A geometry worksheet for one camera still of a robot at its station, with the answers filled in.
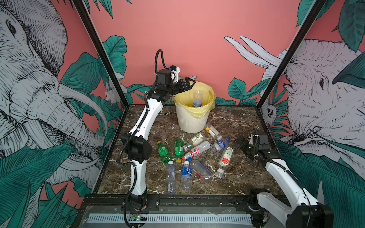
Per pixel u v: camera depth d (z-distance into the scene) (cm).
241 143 75
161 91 63
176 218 70
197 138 93
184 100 104
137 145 52
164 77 61
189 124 94
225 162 84
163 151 88
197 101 94
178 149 88
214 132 100
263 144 62
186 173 80
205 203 75
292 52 86
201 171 86
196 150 89
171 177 84
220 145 93
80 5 69
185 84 71
